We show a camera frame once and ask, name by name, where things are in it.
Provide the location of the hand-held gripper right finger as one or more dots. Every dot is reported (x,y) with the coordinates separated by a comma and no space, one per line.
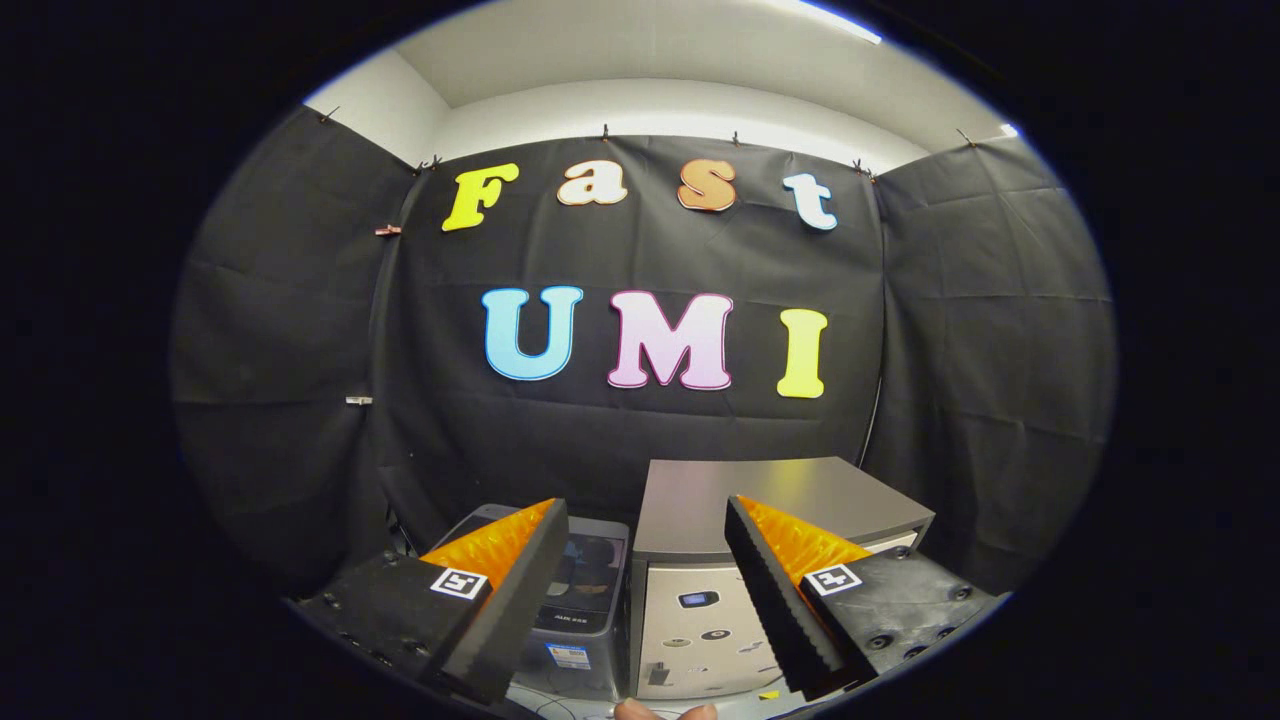
(775,600)

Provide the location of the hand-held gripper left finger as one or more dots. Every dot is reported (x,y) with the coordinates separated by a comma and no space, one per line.
(515,600)

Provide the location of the dark transparent washing machine lid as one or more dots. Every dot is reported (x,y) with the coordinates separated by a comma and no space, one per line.
(590,570)

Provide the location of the grey washing machine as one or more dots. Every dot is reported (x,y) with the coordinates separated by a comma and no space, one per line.
(580,670)

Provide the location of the grey cabinet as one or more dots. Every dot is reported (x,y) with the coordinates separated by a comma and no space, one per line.
(760,490)

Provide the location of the black backdrop cloth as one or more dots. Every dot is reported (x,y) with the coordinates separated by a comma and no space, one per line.
(650,430)

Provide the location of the row of black clips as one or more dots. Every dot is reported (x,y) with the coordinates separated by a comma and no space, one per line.
(604,132)

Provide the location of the long ceiling light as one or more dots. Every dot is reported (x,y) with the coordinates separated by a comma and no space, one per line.
(845,25)

